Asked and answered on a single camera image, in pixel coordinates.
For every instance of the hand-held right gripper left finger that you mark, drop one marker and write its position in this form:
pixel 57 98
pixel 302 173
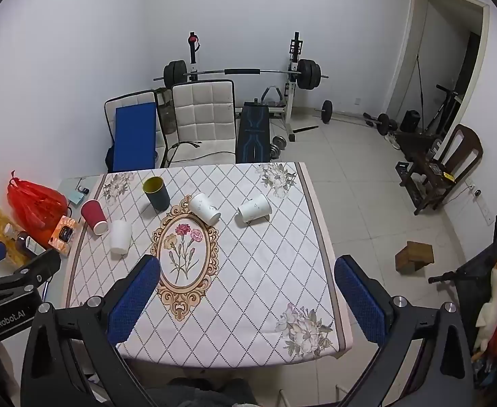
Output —
pixel 133 305

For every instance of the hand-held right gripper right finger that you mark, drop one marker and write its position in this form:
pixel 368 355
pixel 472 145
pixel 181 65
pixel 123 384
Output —
pixel 361 303

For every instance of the plain white cup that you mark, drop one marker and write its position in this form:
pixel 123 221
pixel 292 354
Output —
pixel 120 237

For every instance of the red paper cup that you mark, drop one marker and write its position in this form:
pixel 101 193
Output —
pixel 92 216

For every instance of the dark green cup yellow inside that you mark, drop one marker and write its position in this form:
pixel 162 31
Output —
pixel 157 197

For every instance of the white speckled cup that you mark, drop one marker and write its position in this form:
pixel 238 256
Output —
pixel 204 208
pixel 255 209

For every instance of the yellow plastic bag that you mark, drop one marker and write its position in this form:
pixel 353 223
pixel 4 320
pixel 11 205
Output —
pixel 0 229

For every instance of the dark bottle white label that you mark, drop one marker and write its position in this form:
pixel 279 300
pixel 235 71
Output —
pixel 25 241

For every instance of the orange tissue packet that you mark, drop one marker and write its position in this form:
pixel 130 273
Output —
pixel 64 235

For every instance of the red plastic bag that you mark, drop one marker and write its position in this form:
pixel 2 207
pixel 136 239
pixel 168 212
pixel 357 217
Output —
pixel 36 205

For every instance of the wooden block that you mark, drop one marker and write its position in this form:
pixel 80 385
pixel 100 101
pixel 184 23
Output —
pixel 416 255

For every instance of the small teal packet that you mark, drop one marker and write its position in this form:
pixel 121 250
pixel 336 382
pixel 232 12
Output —
pixel 76 196

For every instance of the floral diamond-pattern tablecloth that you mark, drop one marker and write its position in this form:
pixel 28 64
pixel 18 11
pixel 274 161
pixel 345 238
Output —
pixel 257 263

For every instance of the person's dark trousers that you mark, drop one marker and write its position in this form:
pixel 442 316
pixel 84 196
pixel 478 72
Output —
pixel 206 392

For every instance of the white duck toy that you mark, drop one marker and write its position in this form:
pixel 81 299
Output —
pixel 490 305

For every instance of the white shoes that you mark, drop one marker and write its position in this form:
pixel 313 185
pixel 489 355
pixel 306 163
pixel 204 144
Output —
pixel 392 140

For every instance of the blue padded board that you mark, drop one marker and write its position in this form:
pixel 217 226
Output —
pixel 134 135

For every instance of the chrome dumbbells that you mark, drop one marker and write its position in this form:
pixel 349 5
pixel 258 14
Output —
pixel 279 146

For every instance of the black dumbbell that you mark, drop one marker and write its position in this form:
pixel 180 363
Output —
pixel 383 122

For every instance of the dark wooden chair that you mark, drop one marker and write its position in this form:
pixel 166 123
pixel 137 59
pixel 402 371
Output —
pixel 465 152

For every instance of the black speaker box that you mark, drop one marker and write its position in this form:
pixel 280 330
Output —
pixel 410 121

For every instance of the short bar with black plate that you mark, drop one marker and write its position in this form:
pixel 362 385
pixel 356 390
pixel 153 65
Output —
pixel 326 111

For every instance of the white chair black trim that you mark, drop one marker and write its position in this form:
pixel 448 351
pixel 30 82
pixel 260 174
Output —
pixel 132 97

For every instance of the black bench pad blue pattern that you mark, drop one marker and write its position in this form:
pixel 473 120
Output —
pixel 252 131

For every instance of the white quilted chair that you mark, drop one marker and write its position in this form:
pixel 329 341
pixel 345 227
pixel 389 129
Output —
pixel 204 114

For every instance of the black kick scooter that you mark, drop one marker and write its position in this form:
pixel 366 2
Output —
pixel 443 108

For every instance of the white weight bench rack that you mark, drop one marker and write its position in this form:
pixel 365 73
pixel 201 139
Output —
pixel 293 93

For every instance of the barbell with black plates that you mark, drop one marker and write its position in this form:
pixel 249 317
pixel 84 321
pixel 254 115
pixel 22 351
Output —
pixel 174 74

